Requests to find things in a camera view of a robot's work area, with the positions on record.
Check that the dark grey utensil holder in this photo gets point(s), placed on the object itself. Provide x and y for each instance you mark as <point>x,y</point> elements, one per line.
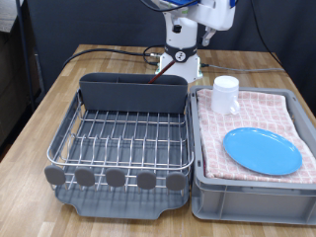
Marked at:
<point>131,95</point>

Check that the brown wooden spoon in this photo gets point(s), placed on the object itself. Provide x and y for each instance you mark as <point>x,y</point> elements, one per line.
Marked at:
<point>161,74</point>

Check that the grey dish drying rack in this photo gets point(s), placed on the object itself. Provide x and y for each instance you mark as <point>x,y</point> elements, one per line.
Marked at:
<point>125,205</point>

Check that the pink checked towel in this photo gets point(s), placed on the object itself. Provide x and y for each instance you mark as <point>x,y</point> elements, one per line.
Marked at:
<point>217,141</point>

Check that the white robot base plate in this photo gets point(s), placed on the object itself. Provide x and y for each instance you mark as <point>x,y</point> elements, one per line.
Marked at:
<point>189,70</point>

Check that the blue plastic plate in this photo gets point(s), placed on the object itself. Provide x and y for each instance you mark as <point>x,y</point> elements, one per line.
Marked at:
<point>263,151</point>

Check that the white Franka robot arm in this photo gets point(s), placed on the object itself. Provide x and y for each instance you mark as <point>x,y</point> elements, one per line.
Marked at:
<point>181,36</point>

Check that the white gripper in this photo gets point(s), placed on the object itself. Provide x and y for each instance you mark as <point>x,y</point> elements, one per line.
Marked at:
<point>214,15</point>

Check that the black metal pole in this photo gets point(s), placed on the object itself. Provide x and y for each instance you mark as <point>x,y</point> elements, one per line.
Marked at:
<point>24,49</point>

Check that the grey plastic crate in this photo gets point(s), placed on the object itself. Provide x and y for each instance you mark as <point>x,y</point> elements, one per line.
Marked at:
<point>250,204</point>

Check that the blue mounted wrist camera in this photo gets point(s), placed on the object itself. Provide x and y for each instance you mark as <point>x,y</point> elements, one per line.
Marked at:
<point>179,2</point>

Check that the white plastic mug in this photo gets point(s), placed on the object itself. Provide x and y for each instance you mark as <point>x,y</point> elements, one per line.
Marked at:
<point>223,97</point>

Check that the dark backdrop curtain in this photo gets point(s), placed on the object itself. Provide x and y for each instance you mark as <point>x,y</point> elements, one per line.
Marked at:
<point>82,23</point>

